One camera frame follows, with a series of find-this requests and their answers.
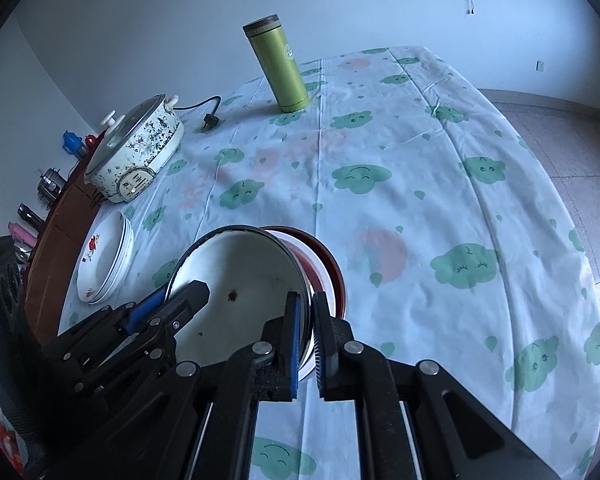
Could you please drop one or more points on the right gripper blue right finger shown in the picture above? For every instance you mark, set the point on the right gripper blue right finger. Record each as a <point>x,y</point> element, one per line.
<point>414,421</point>

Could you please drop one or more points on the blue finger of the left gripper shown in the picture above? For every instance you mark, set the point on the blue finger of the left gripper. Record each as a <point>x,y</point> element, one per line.
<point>139,314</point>

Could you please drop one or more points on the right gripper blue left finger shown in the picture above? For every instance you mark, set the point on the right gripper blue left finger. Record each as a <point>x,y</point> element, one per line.
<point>198,422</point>

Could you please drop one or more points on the red flower white plate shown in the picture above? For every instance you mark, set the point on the red flower white plate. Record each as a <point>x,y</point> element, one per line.
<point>100,254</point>

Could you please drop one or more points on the white enamel bowl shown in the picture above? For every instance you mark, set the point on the white enamel bowl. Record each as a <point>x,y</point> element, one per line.
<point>249,273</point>

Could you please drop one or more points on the red plastic bowl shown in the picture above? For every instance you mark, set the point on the red plastic bowl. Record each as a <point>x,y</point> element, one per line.
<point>318,281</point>

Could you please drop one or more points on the pink flower rimmed plate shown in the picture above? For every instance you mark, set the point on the pink flower rimmed plate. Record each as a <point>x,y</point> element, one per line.
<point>121,267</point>

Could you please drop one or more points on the stainless steel bowl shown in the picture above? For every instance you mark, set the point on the stainless steel bowl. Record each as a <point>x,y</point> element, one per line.
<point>330,262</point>

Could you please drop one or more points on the brown wooden sideboard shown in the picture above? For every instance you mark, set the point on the brown wooden sideboard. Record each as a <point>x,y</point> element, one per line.
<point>51,269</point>

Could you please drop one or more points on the pink thermos flask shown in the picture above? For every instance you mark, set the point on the pink thermos flask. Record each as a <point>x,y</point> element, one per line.
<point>20,233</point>

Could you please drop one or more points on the black thermos flask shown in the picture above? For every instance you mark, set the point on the black thermos flask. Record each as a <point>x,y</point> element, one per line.
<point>29,216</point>

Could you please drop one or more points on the steel rice cooker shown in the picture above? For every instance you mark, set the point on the steel rice cooker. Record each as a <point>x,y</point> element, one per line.
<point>50,186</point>

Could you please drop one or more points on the floral electric cooking pot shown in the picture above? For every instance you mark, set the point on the floral electric cooking pot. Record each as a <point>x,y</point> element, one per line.
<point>135,148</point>

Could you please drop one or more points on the small red object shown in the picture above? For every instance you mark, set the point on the small red object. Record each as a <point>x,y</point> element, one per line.
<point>91,138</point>

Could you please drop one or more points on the blue water bottle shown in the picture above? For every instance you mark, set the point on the blue water bottle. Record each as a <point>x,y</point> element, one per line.
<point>73,144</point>

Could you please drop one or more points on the floral white tablecloth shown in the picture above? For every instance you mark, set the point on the floral white tablecloth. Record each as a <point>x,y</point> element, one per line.
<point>452,240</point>

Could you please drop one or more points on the green thermos bottle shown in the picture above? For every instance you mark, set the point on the green thermos bottle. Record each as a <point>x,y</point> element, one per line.
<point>270,45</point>

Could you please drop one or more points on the black power cord plug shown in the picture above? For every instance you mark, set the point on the black power cord plug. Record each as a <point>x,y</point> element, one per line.
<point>210,106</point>

